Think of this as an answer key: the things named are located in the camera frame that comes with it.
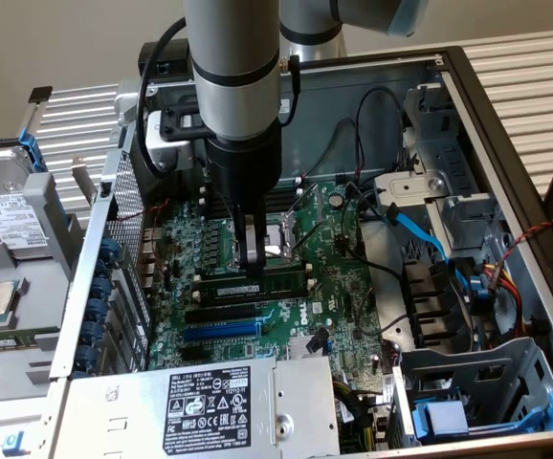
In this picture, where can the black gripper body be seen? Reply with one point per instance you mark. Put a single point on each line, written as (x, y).
(243, 172)

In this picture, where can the green RAM stick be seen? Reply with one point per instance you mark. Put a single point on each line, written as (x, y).
(286, 284)
(4, 340)

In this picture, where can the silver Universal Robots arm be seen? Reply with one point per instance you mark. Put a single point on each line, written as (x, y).
(233, 57)

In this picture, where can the silver CPU socket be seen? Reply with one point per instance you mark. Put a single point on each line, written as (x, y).
(280, 239)

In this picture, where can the thin metal locking lever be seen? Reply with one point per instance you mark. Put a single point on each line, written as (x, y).
(310, 233)

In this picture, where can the long black expansion slot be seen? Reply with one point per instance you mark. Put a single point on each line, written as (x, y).
(221, 314)

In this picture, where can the green Dell motherboard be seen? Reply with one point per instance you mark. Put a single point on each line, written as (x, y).
(334, 268)

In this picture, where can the blue expansion slot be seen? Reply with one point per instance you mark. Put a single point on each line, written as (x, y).
(221, 331)

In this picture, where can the round coin battery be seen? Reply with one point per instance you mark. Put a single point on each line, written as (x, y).
(336, 199)

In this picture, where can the silver chipset heatsink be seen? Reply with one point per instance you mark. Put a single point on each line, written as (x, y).
(300, 348)

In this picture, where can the black angled plug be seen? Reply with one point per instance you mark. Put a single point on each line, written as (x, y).
(317, 340)

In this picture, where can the short black expansion slot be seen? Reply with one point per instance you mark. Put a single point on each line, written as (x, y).
(192, 354)

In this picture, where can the open black silver PC case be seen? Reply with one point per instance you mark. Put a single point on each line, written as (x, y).
(334, 91)

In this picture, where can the black box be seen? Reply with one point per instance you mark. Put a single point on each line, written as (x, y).
(173, 59)

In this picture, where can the blue card retainer clip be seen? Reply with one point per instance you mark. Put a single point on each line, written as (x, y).
(88, 356)
(97, 310)
(109, 249)
(93, 333)
(100, 287)

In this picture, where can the silver power supply with label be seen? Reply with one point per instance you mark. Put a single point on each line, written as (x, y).
(114, 406)

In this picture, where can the silver disk bay cage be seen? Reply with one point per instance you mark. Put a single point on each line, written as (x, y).
(463, 215)

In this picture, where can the grey plastic parts rack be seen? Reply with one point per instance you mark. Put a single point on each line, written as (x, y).
(42, 296)

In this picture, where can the black end cap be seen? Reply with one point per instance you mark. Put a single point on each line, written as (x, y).
(40, 94)

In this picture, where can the hard disk in blue caddy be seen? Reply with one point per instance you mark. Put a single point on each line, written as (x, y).
(13, 215)

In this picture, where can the blue disk caddy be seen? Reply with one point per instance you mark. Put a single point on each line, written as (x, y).
(444, 418)

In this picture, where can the grey disk bay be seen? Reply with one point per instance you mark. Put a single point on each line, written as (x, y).
(487, 368)

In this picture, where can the wrist camera on silver bracket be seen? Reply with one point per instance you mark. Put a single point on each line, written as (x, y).
(171, 153)

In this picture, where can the black plastic fan duct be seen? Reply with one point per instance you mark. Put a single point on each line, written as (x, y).
(429, 296)

